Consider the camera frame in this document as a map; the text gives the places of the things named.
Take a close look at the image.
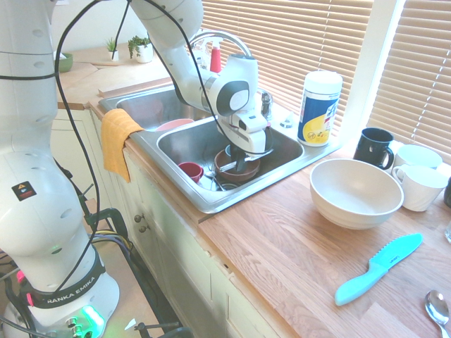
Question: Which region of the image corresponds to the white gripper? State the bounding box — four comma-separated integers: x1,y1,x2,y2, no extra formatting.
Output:
221,118,268,174

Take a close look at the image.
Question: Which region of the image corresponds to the stainless steel double sink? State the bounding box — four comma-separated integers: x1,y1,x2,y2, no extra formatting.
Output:
98,83,341,215

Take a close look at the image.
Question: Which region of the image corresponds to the teal plastic knife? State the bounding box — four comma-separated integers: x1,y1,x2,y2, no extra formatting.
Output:
334,232,424,307

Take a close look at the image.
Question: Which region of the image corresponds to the silver utensil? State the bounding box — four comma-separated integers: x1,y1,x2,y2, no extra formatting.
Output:
217,155,264,174

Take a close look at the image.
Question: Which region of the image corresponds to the brown wooden bowl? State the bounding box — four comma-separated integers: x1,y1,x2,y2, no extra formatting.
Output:
214,149,262,182

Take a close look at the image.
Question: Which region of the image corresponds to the silver cutlery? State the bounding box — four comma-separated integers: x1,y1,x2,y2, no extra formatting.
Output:
202,168,227,192

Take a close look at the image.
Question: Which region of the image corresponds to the red plastic cup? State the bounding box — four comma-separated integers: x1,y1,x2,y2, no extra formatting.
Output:
177,161,205,184

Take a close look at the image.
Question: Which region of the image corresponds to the chrome soap dispenser pump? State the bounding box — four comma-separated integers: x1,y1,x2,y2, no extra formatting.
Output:
259,89,275,121

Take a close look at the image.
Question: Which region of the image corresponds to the pink plastic bowl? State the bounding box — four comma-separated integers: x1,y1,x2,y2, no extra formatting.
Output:
154,118,196,133

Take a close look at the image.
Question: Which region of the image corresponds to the disinfecting wipes canister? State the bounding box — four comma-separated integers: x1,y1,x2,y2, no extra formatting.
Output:
296,70,344,148

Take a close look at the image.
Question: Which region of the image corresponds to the red spray bottle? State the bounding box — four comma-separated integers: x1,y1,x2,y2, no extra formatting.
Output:
209,37,224,74

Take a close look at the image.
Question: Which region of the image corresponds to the chrome gooseneck faucet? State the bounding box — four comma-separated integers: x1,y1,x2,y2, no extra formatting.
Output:
189,30,253,60

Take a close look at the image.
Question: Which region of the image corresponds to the orange dish towel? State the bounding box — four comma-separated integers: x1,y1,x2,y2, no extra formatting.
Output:
100,108,144,184

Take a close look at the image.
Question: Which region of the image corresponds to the large white bowl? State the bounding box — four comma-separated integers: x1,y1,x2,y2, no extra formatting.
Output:
309,158,405,231

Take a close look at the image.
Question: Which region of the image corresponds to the beige window blind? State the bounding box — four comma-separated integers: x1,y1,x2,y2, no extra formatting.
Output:
199,0,375,139
365,0,451,165

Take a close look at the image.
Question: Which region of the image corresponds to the black ceramic mug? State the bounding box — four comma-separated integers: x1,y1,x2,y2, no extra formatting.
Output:
352,127,395,171

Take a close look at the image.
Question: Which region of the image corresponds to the trailing plant in white pot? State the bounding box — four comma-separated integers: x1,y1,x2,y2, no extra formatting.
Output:
127,35,154,65

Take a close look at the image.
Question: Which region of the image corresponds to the small spiky potted plant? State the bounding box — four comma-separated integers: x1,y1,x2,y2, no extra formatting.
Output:
104,37,121,62

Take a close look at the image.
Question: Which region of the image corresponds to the white ceramic mug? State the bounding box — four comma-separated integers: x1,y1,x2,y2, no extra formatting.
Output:
393,144,444,170
391,164,449,213

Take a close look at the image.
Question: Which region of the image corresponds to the green bowl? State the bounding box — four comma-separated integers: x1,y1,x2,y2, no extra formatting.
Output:
54,52,75,74

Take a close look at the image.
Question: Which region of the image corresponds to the silver metal spoon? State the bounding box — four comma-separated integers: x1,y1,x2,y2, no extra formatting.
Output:
424,289,451,338

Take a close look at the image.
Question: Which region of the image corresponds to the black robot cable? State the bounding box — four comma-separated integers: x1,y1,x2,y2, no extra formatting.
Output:
0,0,276,300

